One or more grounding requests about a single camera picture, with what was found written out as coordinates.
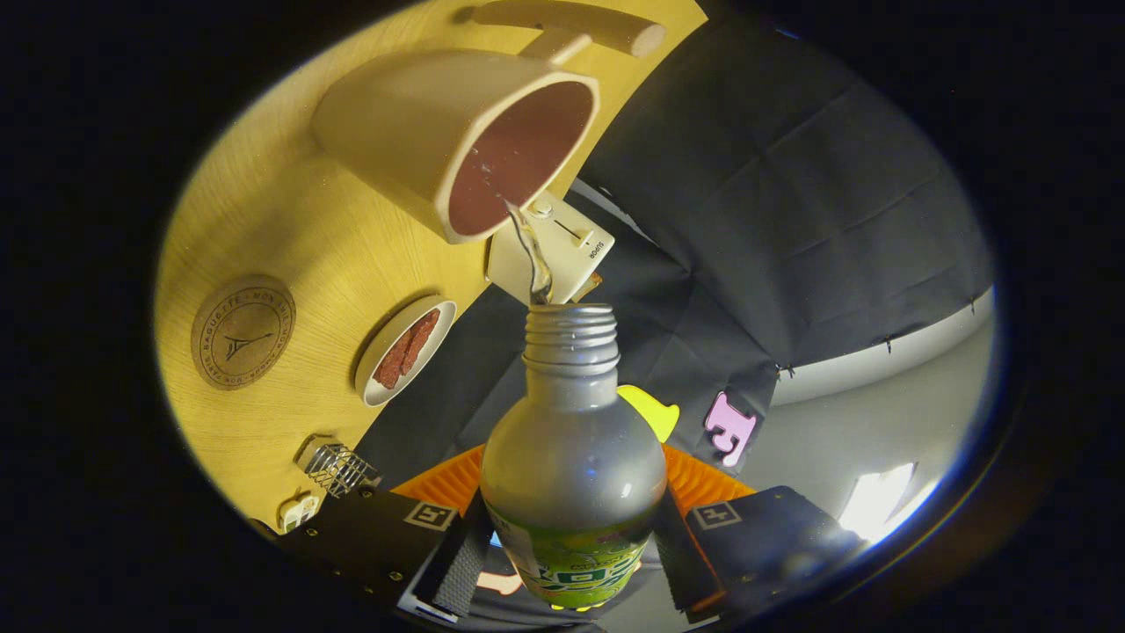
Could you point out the white toaster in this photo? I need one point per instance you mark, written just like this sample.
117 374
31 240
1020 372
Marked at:
571 251

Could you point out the silver juice bottle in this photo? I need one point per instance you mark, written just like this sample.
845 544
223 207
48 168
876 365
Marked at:
571 466

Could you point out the white divided dish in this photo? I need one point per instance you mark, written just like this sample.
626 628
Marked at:
297 512

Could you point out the round cork coaster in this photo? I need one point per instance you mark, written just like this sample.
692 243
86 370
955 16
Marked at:
243 332

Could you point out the red meat slices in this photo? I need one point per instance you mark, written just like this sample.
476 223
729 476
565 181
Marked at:
406 350

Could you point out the white round plate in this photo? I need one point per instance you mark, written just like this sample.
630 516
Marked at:
380 369

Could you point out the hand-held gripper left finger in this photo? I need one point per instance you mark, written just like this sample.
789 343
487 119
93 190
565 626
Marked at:
369 541

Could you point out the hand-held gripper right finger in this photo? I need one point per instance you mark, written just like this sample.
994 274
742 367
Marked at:
756 536

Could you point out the brown toast slice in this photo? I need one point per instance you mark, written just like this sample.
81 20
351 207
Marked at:
589 287

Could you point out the wooden table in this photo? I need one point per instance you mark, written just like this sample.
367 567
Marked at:
290 220

